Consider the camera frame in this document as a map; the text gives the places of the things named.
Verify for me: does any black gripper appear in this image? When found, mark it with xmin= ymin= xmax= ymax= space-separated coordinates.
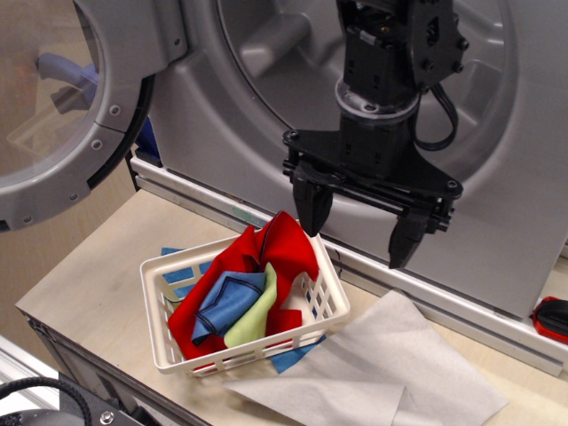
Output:
xmin=282 ymin=113 xmax=463 ymax=269

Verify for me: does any blue cloth with dark stitching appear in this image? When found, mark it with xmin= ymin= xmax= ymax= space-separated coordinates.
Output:
xmin=192 ymin=272 xmax=266 ymax=346

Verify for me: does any light green cloth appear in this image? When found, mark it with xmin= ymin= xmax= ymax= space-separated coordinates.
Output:
xmin=224 ymin=263 xmax=277 ymax=348

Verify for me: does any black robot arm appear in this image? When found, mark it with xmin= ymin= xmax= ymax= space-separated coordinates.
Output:
xmin=282 ymin=1 xmax=469 ymax=269

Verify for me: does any grey toy washing machine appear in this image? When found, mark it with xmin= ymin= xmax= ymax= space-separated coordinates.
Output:
xmin=151 ymin=1 xmax=567 ymax=317

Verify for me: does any white plastic laundry basket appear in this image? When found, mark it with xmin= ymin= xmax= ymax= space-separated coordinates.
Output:
xmin=140 ymin=235 xmax=351 ymax=377

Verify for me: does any grey round machine door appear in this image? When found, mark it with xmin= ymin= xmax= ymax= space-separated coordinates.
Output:
xmin=1 ymin=1 xmax=187 ymax=232

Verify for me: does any red cloth with dark stitching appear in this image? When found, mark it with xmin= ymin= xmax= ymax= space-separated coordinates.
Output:
xmin=169 ymin=211 xmax=319 ymax=359

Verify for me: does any grey felt sheet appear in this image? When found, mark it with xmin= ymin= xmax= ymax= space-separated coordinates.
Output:
xmin=226 ymin=291 xmax=508 ymax=425

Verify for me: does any blue felt mat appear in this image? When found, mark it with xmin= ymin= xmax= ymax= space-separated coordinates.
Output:
xmin=140 ymin=246 xmax=335 ymax=377

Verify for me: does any red and black tool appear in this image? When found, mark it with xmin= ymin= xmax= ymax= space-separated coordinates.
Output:
xmin=531 ymin=296 xmax=567 ymax=344

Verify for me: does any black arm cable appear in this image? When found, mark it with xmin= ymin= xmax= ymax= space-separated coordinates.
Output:
xmin=414 ymin=83 xmax=460 ymax=153

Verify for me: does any aluminium profile rail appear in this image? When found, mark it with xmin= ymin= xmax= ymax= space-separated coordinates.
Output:
xmin=130 ymin=156 xmax=567 ymax=375

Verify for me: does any black metal bracket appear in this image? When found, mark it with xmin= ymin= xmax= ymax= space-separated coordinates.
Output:
xmin=59 ymin=373 xmax=159 ymax=425

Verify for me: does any black braided cable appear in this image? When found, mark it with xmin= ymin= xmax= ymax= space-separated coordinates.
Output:
xmin=0 ymin=375 xmax=93 ymax=426

